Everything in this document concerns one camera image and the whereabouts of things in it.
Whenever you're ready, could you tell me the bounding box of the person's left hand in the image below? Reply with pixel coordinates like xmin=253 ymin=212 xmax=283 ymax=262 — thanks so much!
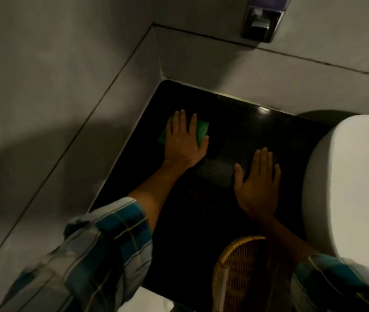
xmin=163 ymin=109 xmax=210 ymax=170

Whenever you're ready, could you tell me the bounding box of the white ceramic sink basin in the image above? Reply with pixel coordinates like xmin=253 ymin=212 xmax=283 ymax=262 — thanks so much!
xmin=302 ymin=114 xmax=369 ymax=276

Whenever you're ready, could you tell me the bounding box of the yellow wicker basket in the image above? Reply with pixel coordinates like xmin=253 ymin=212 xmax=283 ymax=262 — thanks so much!
xmin=212 ymin=235 xmax=295 ymax=312

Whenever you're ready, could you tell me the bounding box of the blue plaid shirt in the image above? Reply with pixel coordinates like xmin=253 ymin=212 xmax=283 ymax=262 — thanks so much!
xmin=0 ymin=197 xmax=369 ymax=312

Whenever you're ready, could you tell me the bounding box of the wall-mounted soap dispenser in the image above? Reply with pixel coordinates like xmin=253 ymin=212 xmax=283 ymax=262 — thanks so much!
xmin=241 ymin=0 xmax=286 ymax=43

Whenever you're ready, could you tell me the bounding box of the person's left forearm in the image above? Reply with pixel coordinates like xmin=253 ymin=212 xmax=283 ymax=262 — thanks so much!
xmin=127 ymin=161 xmax=190 ymax=234

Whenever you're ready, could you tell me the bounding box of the green scouring pad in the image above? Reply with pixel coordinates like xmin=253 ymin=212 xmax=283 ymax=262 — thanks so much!
xmin=157 ymin=115 xmax=210 ymax=148

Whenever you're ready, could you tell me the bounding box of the person's right hand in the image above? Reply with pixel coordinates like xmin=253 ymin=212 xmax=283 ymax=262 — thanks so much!
xmin=234 ymin=147 xmax=282 ymax=221

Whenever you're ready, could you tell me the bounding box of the person's right forearm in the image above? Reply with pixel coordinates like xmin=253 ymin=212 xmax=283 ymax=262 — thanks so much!
xmin=253 ymin=215 xmax=315 ymax=261

